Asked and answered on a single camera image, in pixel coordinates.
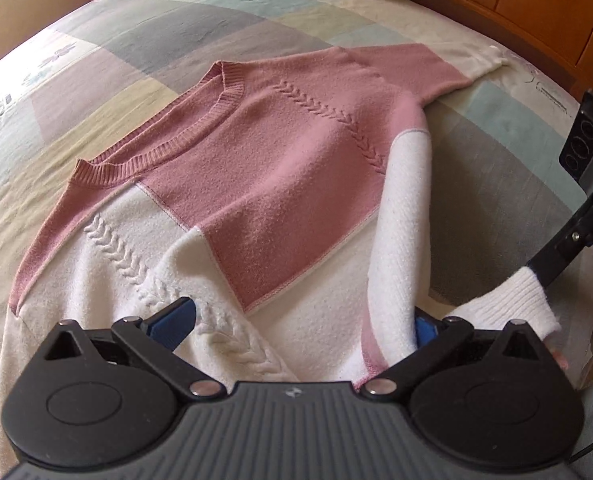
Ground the pink and white knit sweater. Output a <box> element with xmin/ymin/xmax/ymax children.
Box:
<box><xmin>0</xmin><ymin>44</ymin><xmax>504</xmax><ymax>478</ymax></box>

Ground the operator right hand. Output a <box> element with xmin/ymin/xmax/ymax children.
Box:
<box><xmin>544</xmin><ymin>335</ymin><xmax>569</xmax><ymax>372</ymax></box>

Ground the patchwork pastel bed sheet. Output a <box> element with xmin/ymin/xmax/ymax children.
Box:
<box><xmin>0</xmin><ymin>0</ymin><xmax>593</xmax><ymax>391</ymax></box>

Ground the operator white knit sleeve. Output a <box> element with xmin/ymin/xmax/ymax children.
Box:
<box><xmin>449</xmin><ymin>266</ymin><xmax>561</xmax><ymax>339</ymax></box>

